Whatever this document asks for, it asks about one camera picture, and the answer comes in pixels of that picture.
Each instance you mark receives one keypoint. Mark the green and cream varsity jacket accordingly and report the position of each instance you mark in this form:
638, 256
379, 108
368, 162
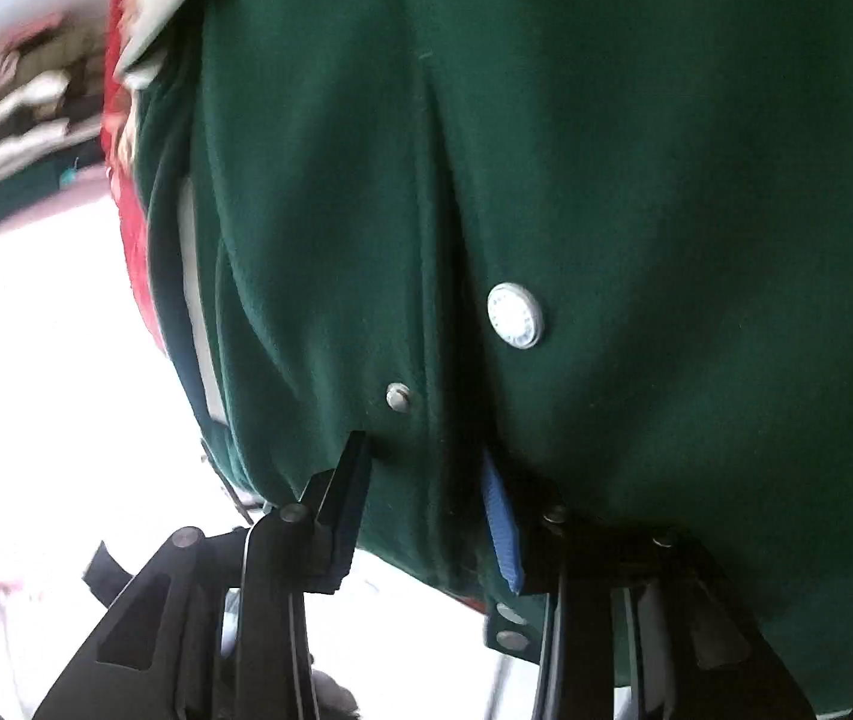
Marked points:
621, 165

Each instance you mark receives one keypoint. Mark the pile of clothes on rack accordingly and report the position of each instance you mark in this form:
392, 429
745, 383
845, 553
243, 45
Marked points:
21, 127

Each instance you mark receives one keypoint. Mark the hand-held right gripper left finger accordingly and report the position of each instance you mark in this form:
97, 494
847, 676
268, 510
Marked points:
336, 525

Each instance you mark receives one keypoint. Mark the red floral blanket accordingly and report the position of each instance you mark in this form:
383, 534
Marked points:
130, 240

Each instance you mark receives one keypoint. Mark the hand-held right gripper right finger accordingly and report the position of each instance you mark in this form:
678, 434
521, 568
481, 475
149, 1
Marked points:
503, 532

